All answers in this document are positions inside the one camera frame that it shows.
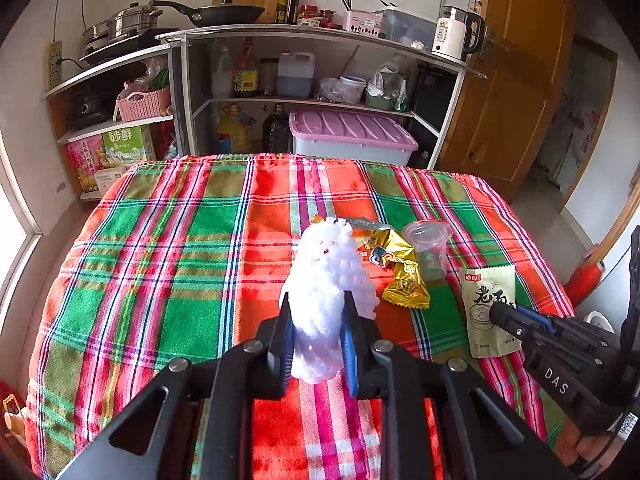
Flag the gold snack wrapper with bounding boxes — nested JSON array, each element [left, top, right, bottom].
[[382, 260, 431, 309], [362, 227, 418, 268]]

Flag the steel steamer pot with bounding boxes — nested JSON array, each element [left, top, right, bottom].
[[81, 4, 163, 45]]

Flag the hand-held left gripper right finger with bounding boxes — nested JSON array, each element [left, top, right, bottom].
[[340, 292, 576, 480]]

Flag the person's right hand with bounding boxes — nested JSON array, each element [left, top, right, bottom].
[[555, 417, 621, 478]]

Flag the black gas stove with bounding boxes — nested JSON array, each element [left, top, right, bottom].
[[67, 87, 118, 131]]

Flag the small metal shelf rack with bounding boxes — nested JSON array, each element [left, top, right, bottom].
[[44, 42, 176, 202]]

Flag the black induction cooker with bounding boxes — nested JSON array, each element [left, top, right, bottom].
[[80, 27, 178, 65]]

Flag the wall power strip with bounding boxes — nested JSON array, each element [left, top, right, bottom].
[[45, 40, 63, 92]]

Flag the silver torn wrapper strip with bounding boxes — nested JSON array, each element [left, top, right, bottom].
[[345, 217, 391, 233]]

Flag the beige food packet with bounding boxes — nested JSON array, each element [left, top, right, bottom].
[[459, 265, 523, 359]]

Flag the glass jar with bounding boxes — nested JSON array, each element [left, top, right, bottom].
[[260, 57, 279, 96]]

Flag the white electric kettle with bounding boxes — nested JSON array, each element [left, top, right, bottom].
[[431, 6, 486, 63]]

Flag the green and white carton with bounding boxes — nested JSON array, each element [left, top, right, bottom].
[[102, 126, 157, 167]]

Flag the dark cooking oil bottle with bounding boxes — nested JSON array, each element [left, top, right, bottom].
[[262, 104, 293, 155]]

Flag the white round tub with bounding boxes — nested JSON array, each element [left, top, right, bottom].
[[340, 75, 368, 101]]

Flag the clear white plastic bottle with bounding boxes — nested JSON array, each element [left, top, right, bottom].
[[212, 46, 235, 100]]

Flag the white fluffy plush toy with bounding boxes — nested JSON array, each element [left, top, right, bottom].
[[279, 217, 377, 385]]

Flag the large metal shelf rack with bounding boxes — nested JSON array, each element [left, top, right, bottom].
[[156, 24, 487, 171]]

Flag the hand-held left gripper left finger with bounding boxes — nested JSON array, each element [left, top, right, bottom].
[[57, 292, 296, 480]]

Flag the red plastic object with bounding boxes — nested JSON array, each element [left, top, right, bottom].
[[565, 260, 606, 306]]

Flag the pink woven basket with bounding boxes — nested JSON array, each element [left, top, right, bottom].
[[116, 87, 172, 122]]

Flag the wooden door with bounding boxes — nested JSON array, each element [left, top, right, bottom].
[[440, 0, 583, 201]]

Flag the black frying pan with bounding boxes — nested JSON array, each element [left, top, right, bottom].
[[149, 0, 266, 28]]

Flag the plaid tablecloth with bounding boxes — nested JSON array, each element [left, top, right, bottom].
[[25, 154, 576, 480]]

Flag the sauce bottle with yellow label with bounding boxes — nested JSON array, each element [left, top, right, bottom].
[[232, 37, 260, 98]]

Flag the clear plastic storage container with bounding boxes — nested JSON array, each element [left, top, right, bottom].
[[377, 7, 438, 51]]

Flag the green basin with bags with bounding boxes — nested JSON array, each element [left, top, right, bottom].
[[365, 62, 408, 111]]

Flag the yellow cooking oil bottle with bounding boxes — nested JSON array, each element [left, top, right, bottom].
[[217, 104, 253, 155]]

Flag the storage box with pink lid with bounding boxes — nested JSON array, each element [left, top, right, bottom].
[[290, 110, 418, 166]]

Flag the white jerrycan with dark liquid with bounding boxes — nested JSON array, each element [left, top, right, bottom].
[[276, 50, 316, 98]]

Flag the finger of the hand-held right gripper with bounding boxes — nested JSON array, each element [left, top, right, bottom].
[[489, 302, 538, 348], [515, 305, 616, 336]]

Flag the pink printed carton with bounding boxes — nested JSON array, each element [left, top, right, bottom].
[[67, 137, 108, 193]]

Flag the pink chopstick holder box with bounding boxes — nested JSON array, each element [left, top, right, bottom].
[[344, 10, 383, 36]]

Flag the small clear plastic cup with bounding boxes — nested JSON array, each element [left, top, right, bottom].
[[402, 220, 453, 281]]

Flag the crumpled clear plastic bag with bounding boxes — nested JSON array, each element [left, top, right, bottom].
[[315, 77, 361, 105]]

